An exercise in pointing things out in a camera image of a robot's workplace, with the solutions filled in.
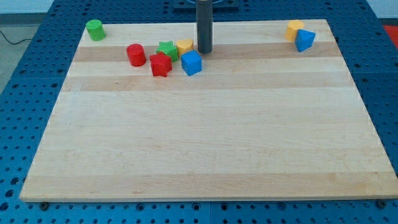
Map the yellow heart block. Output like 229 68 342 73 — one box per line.
176 39 193 57

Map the yellow hexagon block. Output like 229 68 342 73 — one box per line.
285 20 305 42

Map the blue cube block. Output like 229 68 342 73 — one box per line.
181 50 202 76

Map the red star block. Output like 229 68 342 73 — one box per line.
149 52 172 77

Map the wooden board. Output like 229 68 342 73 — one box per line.
20 19 397 202

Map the green star block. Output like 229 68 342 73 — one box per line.
156 40 178 62

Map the red cylinder block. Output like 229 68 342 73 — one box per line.
126 44 146 67

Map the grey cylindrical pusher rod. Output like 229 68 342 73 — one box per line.
196 0 213 54

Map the blue triangle block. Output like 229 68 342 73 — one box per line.
295 29 316 52

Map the green cylinder block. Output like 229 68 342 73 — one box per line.
85 19 106 41

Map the black cable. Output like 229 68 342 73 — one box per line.
0 30 34 45

